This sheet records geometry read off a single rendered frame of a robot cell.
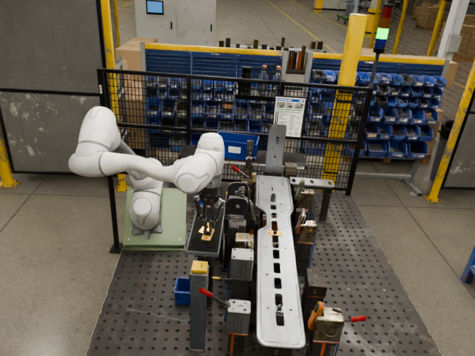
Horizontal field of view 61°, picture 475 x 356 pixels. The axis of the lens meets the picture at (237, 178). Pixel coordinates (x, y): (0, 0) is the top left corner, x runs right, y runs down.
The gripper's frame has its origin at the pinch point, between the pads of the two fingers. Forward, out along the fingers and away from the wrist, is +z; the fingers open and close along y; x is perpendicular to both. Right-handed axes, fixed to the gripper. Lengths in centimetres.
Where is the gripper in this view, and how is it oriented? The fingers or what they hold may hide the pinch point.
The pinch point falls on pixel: (208, 226)
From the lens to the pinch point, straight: 170.7
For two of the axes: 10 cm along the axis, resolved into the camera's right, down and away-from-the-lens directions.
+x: 1.8, -4.5, 8.8
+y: 9.8, 1.4, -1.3
